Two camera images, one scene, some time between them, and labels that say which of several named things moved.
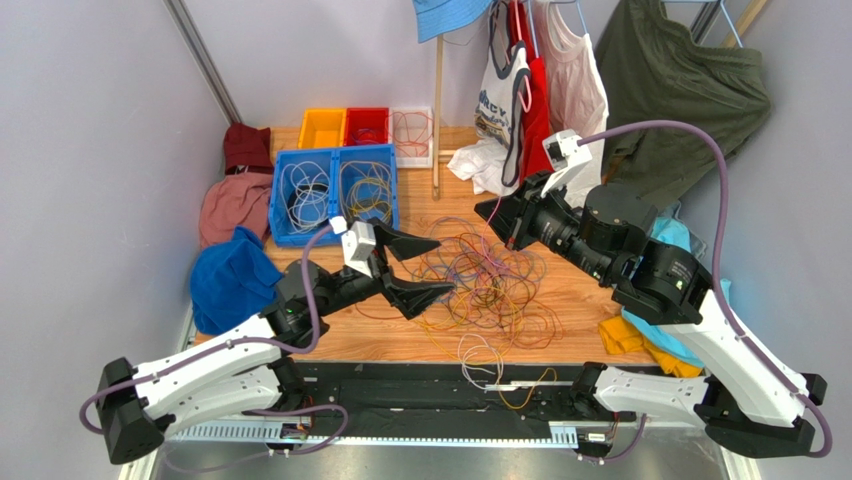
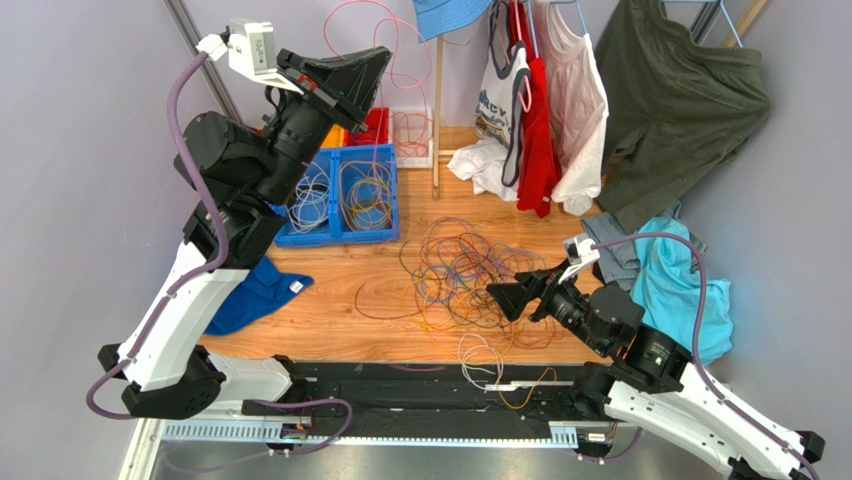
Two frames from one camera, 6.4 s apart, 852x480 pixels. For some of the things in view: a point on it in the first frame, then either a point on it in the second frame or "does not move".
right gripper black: [523, 217] -> [543, 297]
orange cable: [410, 131] does not move
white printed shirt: [492, 160] does not move
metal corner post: [203, 60] does not move
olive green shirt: [653, 73] does not move
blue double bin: [312, 187] does not move
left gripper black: [411, 298] -> [354, 77]
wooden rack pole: [438, 113] does not move
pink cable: [483, 244] -> [376, 152]
